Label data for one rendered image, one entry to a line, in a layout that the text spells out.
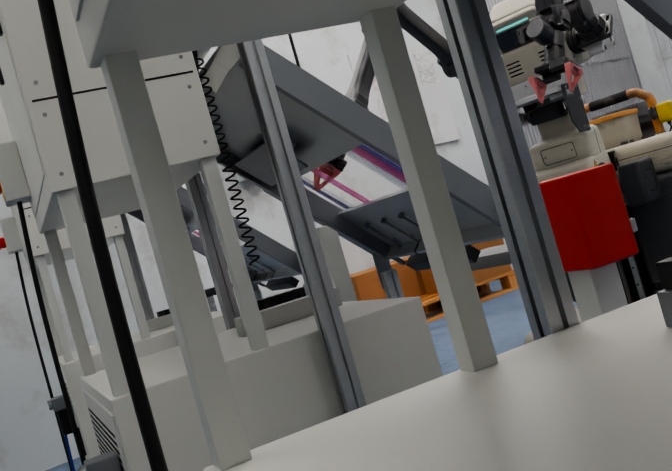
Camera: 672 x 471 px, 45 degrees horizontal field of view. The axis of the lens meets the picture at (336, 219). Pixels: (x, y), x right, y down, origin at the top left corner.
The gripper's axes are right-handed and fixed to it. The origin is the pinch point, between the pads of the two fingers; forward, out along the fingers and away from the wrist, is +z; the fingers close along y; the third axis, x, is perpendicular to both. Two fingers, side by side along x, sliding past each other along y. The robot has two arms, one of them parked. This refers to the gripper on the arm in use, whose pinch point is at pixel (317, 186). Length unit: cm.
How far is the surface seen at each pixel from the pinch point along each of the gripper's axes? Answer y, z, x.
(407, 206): 28.0, 1.2, 16.5
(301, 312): 25.8, 37.7, 5.0
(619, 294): 100, 21, 32
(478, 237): 43, 4, 31
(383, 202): 21.4, 1.3, 12.5
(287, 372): 60, 55, -2
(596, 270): 100, 20, 26
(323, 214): -8.2, 3.5, 7.3
